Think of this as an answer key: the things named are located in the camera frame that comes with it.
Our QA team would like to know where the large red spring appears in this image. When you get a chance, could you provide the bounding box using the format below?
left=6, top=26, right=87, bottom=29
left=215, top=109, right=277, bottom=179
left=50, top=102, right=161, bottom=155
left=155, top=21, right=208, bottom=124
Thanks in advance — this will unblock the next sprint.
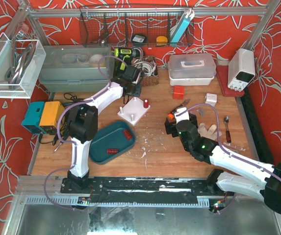
left=143, top=99, right=149, bottom=109

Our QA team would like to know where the black wire wall basket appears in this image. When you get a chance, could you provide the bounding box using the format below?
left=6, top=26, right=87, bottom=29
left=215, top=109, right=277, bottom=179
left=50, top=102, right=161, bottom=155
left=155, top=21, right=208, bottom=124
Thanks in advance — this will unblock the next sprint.
left=79, top=4, right=194, bottom=47

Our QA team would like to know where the white plastic storage box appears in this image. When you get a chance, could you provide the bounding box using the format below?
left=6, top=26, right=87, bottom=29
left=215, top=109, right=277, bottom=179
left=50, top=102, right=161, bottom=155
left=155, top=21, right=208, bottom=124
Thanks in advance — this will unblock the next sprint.
left=168, top=53, right=216, bottom=86

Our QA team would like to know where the green cordless drill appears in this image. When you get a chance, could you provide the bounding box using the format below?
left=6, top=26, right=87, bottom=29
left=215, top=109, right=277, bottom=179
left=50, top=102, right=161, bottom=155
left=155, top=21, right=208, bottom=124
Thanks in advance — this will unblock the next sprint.
left=114, top=47, right=141, bottom=72

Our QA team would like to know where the small red spring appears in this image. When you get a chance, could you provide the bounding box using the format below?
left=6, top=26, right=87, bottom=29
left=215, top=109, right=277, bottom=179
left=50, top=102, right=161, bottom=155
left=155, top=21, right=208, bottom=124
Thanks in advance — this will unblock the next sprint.
left=107, top=148, right=119, bottom=155
left=123, top=129, right=132, bottom=140

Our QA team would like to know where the white bench power supply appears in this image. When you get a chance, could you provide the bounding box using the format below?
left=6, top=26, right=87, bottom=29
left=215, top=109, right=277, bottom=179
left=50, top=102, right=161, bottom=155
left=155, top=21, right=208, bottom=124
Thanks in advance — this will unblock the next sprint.
left=228, top=48, right=255, bottom=92

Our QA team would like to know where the black cable bundle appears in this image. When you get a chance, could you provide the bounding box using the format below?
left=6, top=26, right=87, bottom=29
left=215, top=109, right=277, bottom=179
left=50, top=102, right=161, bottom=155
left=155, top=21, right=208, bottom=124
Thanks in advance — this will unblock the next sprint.
left=38, top=93, right=89, bottom=154

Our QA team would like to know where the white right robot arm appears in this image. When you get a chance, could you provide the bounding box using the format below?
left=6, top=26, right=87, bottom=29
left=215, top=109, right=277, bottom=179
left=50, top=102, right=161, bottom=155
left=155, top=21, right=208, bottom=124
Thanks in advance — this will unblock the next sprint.
left=165, top=114, right=281, bottom=214

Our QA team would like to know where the white coiled cable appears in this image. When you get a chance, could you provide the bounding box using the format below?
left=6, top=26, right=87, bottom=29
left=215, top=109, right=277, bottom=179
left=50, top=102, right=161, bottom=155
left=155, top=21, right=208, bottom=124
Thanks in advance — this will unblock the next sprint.
left=132, top=61, right=157, bottom=76

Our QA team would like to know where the orange cube power socket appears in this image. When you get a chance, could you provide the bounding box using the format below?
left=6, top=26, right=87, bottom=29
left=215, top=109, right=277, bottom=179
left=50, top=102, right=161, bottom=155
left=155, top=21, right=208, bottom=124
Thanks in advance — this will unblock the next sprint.
left=173, top=86, right=184, bottom=100

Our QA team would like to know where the white cube power socket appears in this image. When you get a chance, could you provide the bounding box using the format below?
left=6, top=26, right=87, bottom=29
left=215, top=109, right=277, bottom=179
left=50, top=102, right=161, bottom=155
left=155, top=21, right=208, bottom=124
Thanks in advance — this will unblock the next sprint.
left=204, top=93, right=217, bottom=107

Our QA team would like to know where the white work glove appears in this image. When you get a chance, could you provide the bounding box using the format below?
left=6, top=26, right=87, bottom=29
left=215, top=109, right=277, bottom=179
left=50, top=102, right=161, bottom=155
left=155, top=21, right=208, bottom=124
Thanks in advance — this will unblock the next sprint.
left=198, top=123, right=217, bottom=141

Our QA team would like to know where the grey plastic toolbox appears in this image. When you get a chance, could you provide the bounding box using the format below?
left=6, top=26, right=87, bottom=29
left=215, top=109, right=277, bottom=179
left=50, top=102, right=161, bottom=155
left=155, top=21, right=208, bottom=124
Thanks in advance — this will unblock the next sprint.
left=39, top=45, right=114, bottom=93

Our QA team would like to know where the black mounting rail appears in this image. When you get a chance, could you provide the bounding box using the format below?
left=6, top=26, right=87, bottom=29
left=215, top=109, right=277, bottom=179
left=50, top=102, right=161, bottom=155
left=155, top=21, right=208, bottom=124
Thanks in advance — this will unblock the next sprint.
left=60, top=177, right=225, bottom=205

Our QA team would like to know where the white peg base plate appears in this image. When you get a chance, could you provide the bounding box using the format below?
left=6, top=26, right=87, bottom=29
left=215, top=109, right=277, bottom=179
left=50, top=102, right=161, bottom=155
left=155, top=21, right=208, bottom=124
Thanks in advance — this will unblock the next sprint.
left=117, top=97, right=151, bottom=126

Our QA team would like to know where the yellow teal soldering station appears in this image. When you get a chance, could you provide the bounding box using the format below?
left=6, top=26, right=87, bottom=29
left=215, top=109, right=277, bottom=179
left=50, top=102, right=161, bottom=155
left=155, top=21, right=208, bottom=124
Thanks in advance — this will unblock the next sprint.
left=21, top=101, right=65, bottom=135

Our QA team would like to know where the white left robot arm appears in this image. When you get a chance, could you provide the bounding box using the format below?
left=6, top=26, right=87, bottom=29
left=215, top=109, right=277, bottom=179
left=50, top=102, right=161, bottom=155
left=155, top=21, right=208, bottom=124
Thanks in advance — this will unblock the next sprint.
left=67, top=65, right=144, bottom=179

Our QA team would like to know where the teal plastic tray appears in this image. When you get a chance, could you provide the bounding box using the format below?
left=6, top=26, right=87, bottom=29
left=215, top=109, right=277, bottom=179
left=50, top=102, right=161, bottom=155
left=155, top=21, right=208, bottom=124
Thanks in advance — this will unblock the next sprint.
left=89, top=120, right=136, bottom=165

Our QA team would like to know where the orange black screwdriver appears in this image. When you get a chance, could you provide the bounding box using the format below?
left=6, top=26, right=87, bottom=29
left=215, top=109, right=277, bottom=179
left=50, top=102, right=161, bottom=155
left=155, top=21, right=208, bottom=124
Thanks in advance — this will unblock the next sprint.
left=168, top=99, right=191, bottom=120

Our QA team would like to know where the wicker basket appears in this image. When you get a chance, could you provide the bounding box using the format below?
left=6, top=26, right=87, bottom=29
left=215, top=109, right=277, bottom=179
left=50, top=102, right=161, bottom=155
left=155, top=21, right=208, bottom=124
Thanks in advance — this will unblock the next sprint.
left=141, top=56, right=159, bottom=87

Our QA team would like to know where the clear acrylic bin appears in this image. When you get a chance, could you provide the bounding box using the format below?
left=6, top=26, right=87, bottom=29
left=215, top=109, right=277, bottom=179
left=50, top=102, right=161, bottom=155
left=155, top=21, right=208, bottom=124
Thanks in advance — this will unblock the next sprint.
left=0, top=33, right=46, bottom=99

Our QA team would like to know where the aluminium L bracket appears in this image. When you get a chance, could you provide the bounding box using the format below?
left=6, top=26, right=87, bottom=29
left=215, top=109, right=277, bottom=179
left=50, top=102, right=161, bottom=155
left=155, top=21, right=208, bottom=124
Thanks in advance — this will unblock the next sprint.
left=196, top=108, right=204, bottom=116

